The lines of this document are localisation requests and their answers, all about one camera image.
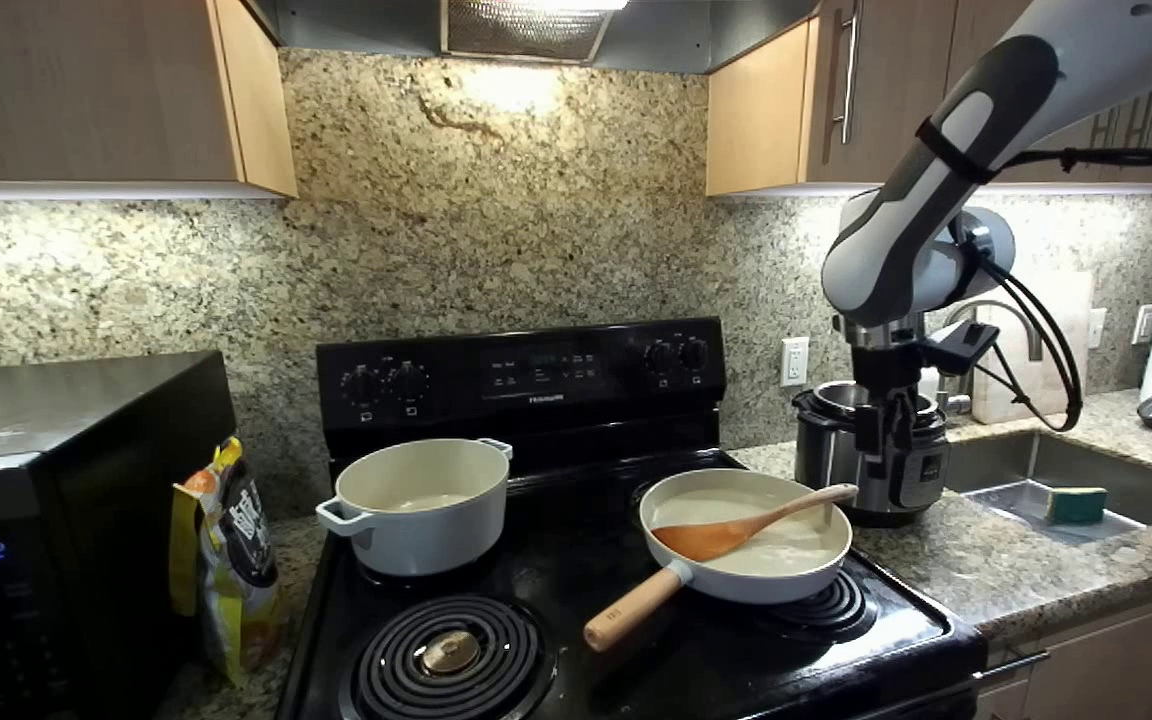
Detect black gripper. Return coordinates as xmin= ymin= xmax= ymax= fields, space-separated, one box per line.
xmin=853 ymin=344 xmax=923 ymax=518

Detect wooden spatula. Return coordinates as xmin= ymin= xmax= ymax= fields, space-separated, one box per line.
xmin=658 ymin=483 xmax=857 ymax=561

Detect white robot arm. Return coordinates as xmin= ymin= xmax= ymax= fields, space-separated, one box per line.
xmin=819 ymin=0 xmax=1152 ymax=522

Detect stainless steel pressure cooker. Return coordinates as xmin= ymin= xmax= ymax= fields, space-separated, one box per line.
xmin=793 ymin=379 xmax=946 ymax=526

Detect chrome kitchen faucet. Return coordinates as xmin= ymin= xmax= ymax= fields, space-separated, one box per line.
xmin=939 ymin=298 xmax=1046 ymax=425

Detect stainless steel sink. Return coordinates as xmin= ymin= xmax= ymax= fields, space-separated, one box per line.
xmin=946 ymin=434 xmax=1152 ymax=544

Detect green yellow sponge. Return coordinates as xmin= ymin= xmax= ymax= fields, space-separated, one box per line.
xmin=1049 ymin=487 xmax=1109 ymax=526

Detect white cutting board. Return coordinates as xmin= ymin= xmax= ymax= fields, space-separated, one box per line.
xmin=967 ymin=265 xmax=1097 ymax=430

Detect black electric stove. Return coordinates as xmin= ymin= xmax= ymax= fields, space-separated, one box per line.
xmin=277 ymin=317 xmax=984 ymax=720

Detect lower wooden cabinet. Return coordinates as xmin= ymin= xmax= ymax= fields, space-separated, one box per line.
xmin=978 ymin=602 xmax=1152 ymax=720

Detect wooden cabinet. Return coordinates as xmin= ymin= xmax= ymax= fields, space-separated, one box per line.
xmin=978 ymin=602 xmax=1152 ymax=720
xmin=0 ymin=0 xmax=298 ymax=202
xmin=706 ymin=0 xmax=1152 ymax=197

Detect right upper wooden cabinet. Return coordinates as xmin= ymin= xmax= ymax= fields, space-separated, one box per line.
xmin=706 ymin=0 xmax=1152 ymax=197

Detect steel range hood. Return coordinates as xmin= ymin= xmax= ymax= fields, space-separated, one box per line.
xmin=246 ymin=0 xmax=819 ymax=77

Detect yellow black snack bag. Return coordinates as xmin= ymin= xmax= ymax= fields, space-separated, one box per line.
xmin=168 ymin=435 xmax=286 ymax=686

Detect black microwave oven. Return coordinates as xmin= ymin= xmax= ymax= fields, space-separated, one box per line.
xmin=0 ymin=352 xmax=235 ymax=720

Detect left upper wooden cabinet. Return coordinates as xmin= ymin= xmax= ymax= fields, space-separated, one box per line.
xmin=0 ymin=0 xmax=298 ymax=202

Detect white frying pan wooden handle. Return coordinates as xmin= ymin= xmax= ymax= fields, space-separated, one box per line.
xmin=586 ymin=469 xmax=857 ymax=653

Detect white wall outlet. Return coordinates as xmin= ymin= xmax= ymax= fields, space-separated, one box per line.
xmin=781 ymin=337 xmax=813 ymax=390

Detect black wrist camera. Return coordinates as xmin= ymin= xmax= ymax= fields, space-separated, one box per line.
xmin=923 ymin=319 xmax=1002 ymax=376

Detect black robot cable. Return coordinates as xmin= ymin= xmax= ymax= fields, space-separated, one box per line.
xmin=951 ymin=139 xmax=1152 ymax=435

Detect white pot with handles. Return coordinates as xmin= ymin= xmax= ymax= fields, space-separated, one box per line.
xmin=317 ymin=435 xmax=512 ymax=575

